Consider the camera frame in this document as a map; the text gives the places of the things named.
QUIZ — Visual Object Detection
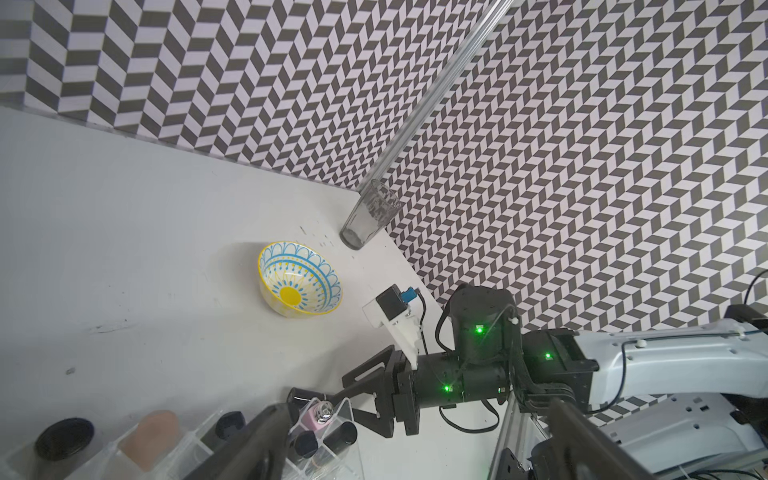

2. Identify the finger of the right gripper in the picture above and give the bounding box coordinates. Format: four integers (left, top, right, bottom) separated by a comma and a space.
286, 380, 397, 439
342, 345, 399, 390

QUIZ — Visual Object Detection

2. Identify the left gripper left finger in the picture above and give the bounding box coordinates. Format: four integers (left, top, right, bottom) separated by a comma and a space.
186, 403, 294, 480

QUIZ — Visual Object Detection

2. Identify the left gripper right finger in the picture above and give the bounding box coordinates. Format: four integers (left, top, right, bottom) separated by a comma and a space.
548, 399, 655, 480

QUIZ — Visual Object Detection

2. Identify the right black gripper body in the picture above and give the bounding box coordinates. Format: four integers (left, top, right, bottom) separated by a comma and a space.
375, 347, 420, 437

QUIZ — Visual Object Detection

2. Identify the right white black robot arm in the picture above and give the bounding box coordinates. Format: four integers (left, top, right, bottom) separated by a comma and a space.
288, 284, 767, 473

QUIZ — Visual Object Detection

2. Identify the clear acrylic lipstick organizer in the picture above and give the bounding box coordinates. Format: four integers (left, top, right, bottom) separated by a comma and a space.
1, 392, 365, 479

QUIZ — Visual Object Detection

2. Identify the yellow blue patterned bowl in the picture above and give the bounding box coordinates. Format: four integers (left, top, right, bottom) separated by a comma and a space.
257, 241, 343, 319

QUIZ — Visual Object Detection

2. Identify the grey ribbed drinking glass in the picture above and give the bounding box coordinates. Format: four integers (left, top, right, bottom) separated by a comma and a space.
340, 179, 404, 250

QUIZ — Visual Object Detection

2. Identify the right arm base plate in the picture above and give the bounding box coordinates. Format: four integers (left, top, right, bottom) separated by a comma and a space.
491, 447, 534, 480

